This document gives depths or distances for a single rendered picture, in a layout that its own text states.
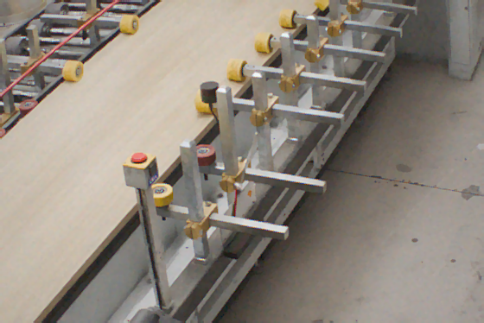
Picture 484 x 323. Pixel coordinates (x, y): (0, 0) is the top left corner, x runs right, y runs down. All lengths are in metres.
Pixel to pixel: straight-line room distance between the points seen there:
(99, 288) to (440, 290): 1.61
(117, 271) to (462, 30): 3.04
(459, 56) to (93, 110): 2.61
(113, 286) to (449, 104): 2.82
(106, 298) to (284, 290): 1.23
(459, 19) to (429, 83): 0.45
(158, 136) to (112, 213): 0.46
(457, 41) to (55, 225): 3.15
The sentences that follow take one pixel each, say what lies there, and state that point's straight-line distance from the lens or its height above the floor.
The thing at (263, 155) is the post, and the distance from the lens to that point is 3.47.
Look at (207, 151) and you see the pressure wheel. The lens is 3.32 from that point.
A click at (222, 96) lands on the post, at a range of 3.10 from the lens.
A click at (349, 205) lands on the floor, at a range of 4.61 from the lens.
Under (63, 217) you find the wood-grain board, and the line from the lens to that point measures 3.11.
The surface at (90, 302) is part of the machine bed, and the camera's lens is 3.00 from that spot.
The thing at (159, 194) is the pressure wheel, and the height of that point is 0.91.
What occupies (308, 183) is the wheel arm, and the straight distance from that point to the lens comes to 3.19.
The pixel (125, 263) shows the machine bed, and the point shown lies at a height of 0.73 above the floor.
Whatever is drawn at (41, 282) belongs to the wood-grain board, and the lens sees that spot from 2.85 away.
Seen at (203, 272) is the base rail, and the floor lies 0.70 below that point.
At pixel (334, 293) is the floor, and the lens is 4.10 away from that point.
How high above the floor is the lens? 2.60
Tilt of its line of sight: 31 degrees down
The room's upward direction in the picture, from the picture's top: 5 degrees counter-clockwise
